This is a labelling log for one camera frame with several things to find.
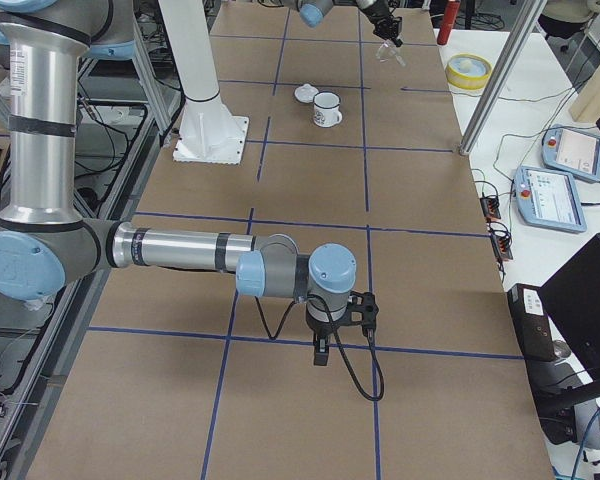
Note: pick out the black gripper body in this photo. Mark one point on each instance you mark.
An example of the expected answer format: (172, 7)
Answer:
(379, 19)
(320, 332)

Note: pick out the white ceramic lid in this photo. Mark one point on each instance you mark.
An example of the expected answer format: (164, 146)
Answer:
(305, 93)

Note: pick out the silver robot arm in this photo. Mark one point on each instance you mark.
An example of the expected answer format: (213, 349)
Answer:
(46, 244)
(379, 13)

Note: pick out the red cylinder bottle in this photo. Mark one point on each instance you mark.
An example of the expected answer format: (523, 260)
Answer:
(448, 21)

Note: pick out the yellow tape roll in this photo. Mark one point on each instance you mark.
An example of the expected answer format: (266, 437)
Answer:
(468, 71)

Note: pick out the white enamel mug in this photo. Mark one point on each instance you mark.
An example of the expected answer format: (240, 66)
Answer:
(327, 109)

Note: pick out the orange connector board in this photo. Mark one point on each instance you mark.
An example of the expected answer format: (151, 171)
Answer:
(490, 206)
(501, 244)

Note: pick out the black computer box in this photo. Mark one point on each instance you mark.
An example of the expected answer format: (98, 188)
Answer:
(531, 323)

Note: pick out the far teach pendant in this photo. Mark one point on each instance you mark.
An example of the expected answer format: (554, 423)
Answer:
(572, 150)

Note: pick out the teach pendant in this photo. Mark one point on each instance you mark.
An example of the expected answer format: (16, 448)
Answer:
(548, 199)
(572, 150)

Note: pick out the near teach pendant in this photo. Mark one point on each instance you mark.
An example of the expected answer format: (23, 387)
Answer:
(548, 199)

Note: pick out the black monitor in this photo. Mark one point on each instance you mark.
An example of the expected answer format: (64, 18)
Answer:
(571, 297)

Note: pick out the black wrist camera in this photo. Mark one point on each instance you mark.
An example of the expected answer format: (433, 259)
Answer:
(363, 311)

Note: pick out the aluminium frame post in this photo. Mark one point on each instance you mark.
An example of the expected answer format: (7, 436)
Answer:
(516, 40)

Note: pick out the white camera mast pedestal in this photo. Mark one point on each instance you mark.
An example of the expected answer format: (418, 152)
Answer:
(208, 132)

